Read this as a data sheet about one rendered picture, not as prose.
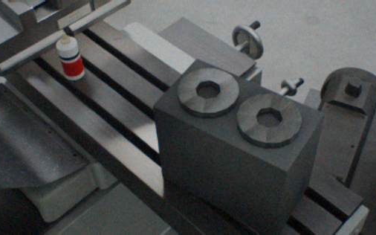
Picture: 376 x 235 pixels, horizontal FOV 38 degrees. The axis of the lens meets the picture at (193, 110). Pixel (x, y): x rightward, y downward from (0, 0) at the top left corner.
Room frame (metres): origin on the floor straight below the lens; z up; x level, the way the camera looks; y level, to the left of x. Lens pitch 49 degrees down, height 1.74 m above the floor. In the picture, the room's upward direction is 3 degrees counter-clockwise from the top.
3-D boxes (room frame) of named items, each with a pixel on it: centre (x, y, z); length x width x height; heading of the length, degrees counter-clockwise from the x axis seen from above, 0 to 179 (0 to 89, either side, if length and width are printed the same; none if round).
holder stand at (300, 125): (0.51, -0.06, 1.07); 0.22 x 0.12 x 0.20; 54
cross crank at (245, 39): (1.16, -0.14, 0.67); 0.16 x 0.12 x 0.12; 133
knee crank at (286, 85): (1.08, -0.26, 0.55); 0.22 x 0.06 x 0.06; 133
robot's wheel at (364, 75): (1.10, -0.50, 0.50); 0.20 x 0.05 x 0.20; 62
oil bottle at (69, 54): (0.79, 0.24, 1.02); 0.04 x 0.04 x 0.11
